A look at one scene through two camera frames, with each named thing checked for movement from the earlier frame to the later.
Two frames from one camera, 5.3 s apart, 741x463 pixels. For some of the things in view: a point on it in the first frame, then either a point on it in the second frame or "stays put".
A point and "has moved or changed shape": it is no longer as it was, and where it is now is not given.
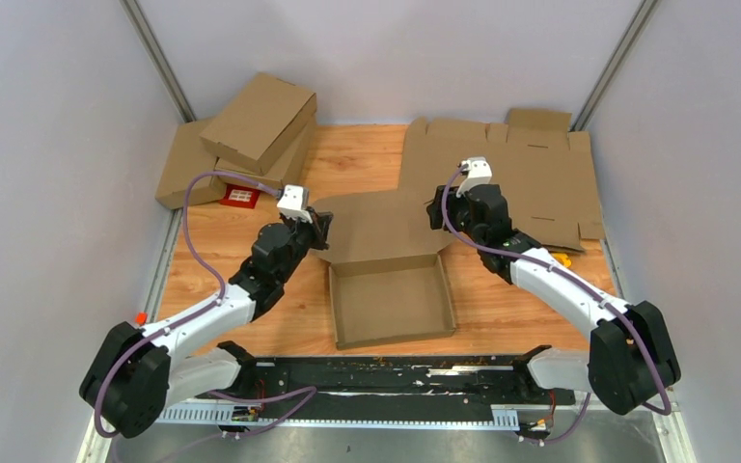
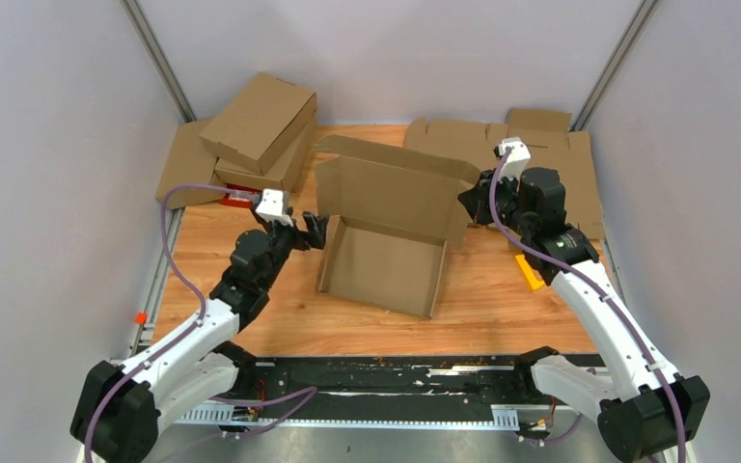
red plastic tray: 240,196 stays put
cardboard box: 388,274 has moved or changed shape
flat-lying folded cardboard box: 191,154 stays put
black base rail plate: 386,382 stays put
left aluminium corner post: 159,58 stays put
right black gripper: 436,211 → 475,200
